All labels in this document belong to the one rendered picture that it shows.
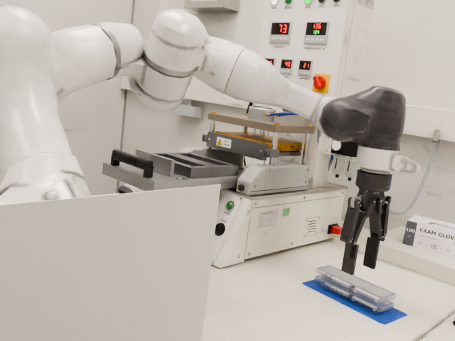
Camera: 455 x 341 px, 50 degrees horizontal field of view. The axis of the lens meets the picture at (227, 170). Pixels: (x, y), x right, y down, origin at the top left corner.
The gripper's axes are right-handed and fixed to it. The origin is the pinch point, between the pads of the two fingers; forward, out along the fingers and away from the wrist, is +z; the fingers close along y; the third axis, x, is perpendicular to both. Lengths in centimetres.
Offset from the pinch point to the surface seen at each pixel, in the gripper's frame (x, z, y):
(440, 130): -16, -29, -58
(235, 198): -30.9, -7.1, 12.2
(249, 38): -106, -58, -52
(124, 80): -189, -32, -37
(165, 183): -30.6, -11.9, 34.3
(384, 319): 9.7, 9.8, 2.6
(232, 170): -33.6, -13.8, 12.1
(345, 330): 8.7, 9.8, 14.9
